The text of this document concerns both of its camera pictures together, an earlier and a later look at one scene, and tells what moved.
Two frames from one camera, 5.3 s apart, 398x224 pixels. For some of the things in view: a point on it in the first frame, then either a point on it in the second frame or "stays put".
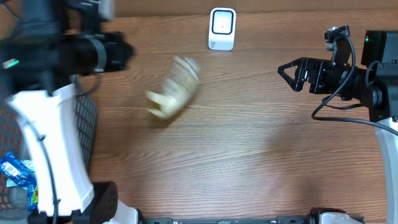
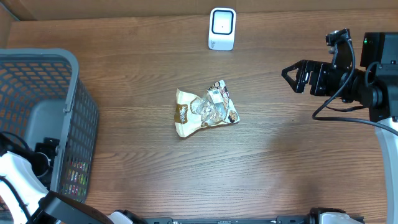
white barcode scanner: [221, 33] stays put
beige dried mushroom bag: [180, 83] -> [214, 107]
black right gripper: [302, 65] stays put
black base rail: [289, 219] stays put
